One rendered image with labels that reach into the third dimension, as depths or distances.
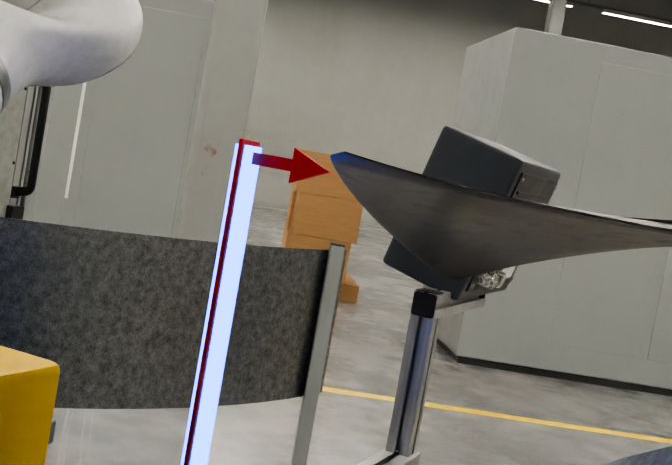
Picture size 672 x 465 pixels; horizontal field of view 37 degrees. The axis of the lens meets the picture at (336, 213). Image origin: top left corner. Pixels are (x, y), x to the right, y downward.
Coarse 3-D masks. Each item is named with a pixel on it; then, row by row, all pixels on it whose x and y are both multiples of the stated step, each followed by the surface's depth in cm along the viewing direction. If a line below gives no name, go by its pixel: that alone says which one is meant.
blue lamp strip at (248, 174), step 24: (240, 192) 67; (240, 216) 68; (240, 240) 68; (240, 264) 69; (216, 312) 68; (216, 336) 68; (216, 360) 68; (216, 384) 69; (216, 408) 70; (192, 456) 68
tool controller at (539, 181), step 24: (456, 144) 121; (480, 144) 120; (432, 168) 122; (456, 168) 121; (480, 168) 120; (504, 168) 119; (528, 168) 122; (552, 168) 139; (504, 192) 119; (528, 192) 127; (552, 192) 140; (408, 264) 123; (456, 288) 121; (480, 288) 128; (504, 288) 143
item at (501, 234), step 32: (352, 160) 55; (352, 192) 62; (384, 192) 60; (416, 192) 58; (448, 192) 55; (480, 192) 54; (384, 224) 67; (416, 224) 66; (448, 224) 65; (480, 224) 63; (512, 224) 62; (544, 224) 60; (576, 224) 58; (608, 224) 54; (640, 224) 52; (416, 256) 72; (448, 256) 71; (480, 256) 70; (512, 256) 70; (544, 256) 69
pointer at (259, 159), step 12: (252, 156) 68; (264, 156) 67; (276, 156) 67; (300, 156) 66; (276, 168) 67; (288, 168) 67; (300, 168) 66; (312, 168) 66; (324, 168) 66; (300, 180) 67
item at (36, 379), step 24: (0, 360) 46; (24, 360) 46; (48, 360) 47; (0, 384) 43; (24, 384) 45; (48, 384) 46; (0, 408) 44; (24, 408) 45; (48, 408) 47; (0, 432) 44; (24, 432) 46; (48, 432) 47; (0, 456) 44; (24, 456) 46
